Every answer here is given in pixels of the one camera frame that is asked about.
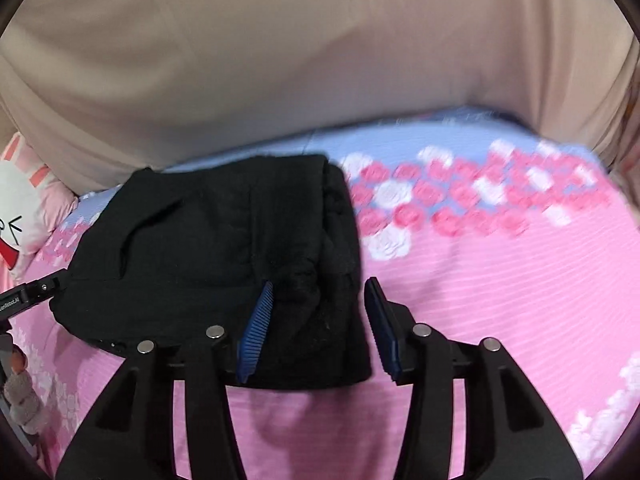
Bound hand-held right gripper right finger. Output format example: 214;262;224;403
364;276;583;480

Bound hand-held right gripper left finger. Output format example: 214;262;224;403
56;280;275;480

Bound black pants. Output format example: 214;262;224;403
50;152;373;391

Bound person's left hand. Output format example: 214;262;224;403
10;344;30;377

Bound cartoon print pillow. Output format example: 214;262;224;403
0;130;81;283

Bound pink rose print bedsheet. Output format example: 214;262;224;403
0;105;640;480

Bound beige cloth cover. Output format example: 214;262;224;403
0;0;640;196

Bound white orange print cloth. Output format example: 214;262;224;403
617;85;640;183

